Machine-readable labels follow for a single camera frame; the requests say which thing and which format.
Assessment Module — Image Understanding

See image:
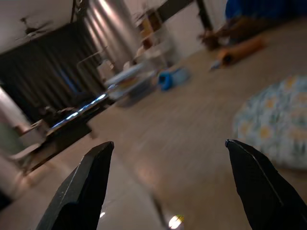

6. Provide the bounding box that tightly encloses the orange rolled mat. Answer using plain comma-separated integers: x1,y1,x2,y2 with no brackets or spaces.
216,35,269,67

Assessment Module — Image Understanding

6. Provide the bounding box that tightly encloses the wooden shelf unit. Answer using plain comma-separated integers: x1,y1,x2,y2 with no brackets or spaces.
136,9,174,66

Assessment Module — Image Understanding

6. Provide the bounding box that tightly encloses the blue plastic item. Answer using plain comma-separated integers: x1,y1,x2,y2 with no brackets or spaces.
157,68,192,91

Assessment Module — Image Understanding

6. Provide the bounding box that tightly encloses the dark curtain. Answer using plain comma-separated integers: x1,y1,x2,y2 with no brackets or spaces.
0,21,106,122

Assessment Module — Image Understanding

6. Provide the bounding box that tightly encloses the black glossy low table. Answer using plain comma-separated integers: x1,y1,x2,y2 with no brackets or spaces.
44,93,116,155

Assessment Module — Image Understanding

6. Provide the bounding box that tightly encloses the dark ceiling fan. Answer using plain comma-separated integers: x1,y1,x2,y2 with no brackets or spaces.
15,16,54,41

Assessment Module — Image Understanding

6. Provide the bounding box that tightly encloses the cluttered white table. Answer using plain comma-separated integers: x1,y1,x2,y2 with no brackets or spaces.
105,61,157,102

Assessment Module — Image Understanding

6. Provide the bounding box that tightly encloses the floral bean bag cushion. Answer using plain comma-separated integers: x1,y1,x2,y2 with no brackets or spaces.
232,75,307,171

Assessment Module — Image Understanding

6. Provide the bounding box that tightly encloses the silver metal column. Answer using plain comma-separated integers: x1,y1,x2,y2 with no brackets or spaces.
83,0,142,72

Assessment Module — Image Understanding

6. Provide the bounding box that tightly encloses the blue cloth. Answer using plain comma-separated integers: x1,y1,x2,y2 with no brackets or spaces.
224,0,307,20

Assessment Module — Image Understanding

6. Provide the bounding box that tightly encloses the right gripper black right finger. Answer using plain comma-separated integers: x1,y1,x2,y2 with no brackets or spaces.
224,138,307,230

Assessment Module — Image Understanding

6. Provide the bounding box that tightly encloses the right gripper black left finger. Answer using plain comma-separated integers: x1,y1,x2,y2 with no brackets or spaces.
35,141,115,230

